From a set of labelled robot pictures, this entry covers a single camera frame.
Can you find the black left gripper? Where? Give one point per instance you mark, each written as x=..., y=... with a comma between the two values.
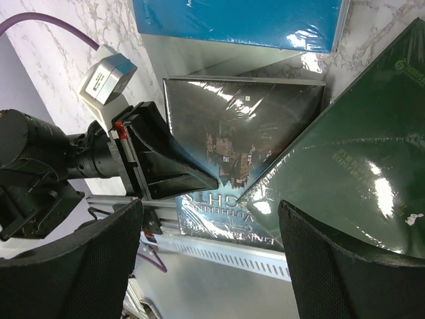
x=150, y=161

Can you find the bright blue book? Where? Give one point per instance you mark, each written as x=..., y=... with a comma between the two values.
x=300, y=25

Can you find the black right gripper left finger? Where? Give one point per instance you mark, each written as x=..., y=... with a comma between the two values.
x=82, y=275

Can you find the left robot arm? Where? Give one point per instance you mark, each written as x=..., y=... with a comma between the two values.
x=38, y=161

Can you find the dark blue Wuthering Heights book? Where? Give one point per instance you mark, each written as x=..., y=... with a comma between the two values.
x=234, y=127

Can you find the white perforated cable duct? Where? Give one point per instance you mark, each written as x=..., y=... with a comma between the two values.
x=252, y=259

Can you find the dark green book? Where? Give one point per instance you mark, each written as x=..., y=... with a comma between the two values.
x=359, y=166

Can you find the clear plastic file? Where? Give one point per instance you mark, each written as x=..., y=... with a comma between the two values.
x=171, y=56

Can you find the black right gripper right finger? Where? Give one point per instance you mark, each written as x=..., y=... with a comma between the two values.
x=335, y=275

